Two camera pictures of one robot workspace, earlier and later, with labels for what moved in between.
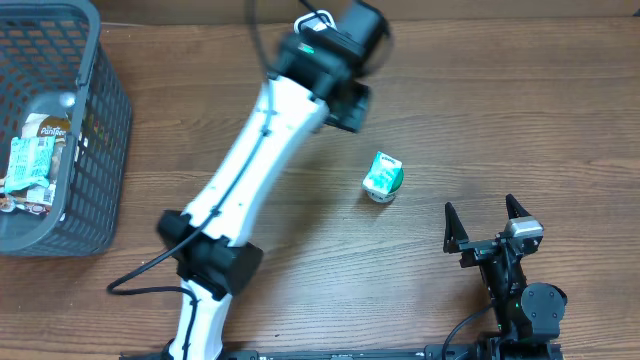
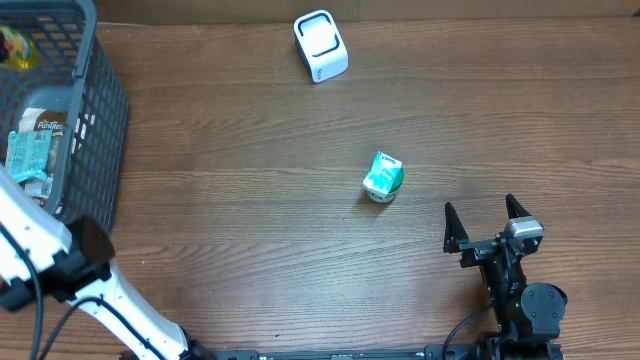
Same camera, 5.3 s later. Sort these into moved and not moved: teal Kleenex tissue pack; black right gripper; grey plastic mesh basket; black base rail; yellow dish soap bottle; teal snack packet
Moved: teal snack packet; yellow dish soap bottle
Not moved: black right gripper; grey plastic mesh basket; black base rail; teal Kleenex tissue pack
